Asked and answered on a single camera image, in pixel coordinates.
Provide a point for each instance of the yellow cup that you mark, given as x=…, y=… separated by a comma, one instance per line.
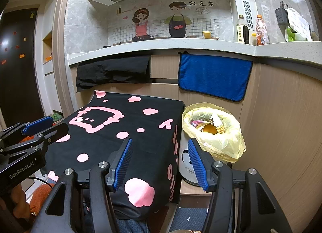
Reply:
x=206, y=34

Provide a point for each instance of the white kitchen counter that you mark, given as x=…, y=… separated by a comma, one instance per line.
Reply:
x=176, y=45

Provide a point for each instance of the green plastic bag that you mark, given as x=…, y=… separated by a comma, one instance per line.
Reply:
x=291, y=36

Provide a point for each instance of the black tablecloth with pink print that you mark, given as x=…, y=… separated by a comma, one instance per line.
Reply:
x=151, y=144

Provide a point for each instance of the orange drink bottle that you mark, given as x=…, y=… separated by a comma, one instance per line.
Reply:
x=261, y=31

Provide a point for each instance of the dark grey floor mat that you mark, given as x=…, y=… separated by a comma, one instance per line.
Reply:
x=188, y=219

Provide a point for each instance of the person's blue jeans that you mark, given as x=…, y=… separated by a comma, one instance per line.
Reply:
x=130, y=225

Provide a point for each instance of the blue towel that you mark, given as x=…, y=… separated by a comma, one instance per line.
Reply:
x=213, y=76

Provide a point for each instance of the soy sauce bottle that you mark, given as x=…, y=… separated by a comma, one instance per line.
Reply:
x=241, y=34

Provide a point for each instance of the cartoon couple wall poster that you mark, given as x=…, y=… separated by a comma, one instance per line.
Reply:
x=156, y=3

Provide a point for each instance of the black hanging cloth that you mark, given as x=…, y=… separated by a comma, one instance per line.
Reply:
x=113, y=71

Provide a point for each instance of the small sauce bottle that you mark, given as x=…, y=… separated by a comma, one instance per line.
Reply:
x=253, y=40

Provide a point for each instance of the colourful snack packet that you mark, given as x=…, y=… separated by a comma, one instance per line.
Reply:
x=195, y=123

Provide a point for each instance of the black utensil holder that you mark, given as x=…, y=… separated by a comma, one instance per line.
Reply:
x=280, y=16

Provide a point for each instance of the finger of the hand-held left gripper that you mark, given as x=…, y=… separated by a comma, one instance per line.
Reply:
x=56, y=131
x=37, y=124

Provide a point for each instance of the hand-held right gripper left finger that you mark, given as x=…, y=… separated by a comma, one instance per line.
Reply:
x=123, y=162

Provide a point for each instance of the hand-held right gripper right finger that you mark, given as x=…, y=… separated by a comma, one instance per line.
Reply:
x=197, y=165

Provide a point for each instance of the white vented column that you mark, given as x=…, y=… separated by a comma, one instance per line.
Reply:
x=237, y=3

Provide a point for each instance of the person's left hand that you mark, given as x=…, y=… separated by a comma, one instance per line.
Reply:
x=21, y=202

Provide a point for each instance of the black door with magnets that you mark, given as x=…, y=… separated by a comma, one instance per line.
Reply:
x=20, y=71

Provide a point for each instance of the red doormat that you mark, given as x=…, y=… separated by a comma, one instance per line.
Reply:
x=29, y=138

